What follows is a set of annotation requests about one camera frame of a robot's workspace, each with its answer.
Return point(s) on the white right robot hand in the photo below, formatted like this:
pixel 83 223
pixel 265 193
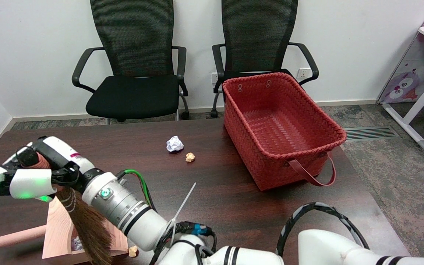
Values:
pixel 31 182

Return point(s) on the brown straw hand broom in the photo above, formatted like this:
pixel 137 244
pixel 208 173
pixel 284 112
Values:
pixel 90 232

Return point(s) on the small brown paper ball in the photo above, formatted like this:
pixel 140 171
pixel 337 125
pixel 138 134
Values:
pixel 190 157
pixel 133 251

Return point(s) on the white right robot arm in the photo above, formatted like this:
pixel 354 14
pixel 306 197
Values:
pixel 123 206

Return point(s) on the wooden dustpan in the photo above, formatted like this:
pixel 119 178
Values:
pixel 59 228

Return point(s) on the white zip tie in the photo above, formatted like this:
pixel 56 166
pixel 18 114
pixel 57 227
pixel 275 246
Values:
pixel 184 202

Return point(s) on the black mesh office chair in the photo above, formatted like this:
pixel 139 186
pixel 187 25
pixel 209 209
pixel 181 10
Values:
pixel 256 22
pixel 131 36

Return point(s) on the red woven basket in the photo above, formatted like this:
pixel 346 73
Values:
pixel 282 106

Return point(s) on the floor vent grille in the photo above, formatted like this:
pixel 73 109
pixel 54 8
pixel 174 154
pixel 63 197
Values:
pixel 374 133

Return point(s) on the white wall socket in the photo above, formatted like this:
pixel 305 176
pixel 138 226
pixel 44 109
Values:
pixel 214 77
pixel 303 73

